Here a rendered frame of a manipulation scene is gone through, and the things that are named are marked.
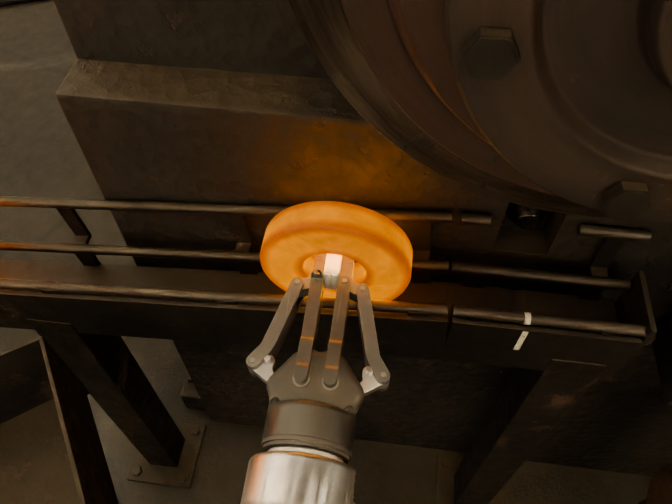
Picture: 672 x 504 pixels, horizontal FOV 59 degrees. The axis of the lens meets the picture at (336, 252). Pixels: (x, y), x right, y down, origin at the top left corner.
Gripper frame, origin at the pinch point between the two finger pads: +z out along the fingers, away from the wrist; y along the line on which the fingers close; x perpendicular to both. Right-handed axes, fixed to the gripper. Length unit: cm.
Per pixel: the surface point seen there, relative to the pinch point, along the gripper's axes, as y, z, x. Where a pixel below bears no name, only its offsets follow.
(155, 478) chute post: -36, -10, -75
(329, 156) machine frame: -1.5, 7.2, 6.0
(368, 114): 2.7, -1.8, 20.5
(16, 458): -31.7, -20.5, -14.5
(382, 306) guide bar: 5.2, -2.9, -5.1
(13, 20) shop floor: -137, 140, -83
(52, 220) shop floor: -85, 52, -78
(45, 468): -28.1, -21.2, -14.2
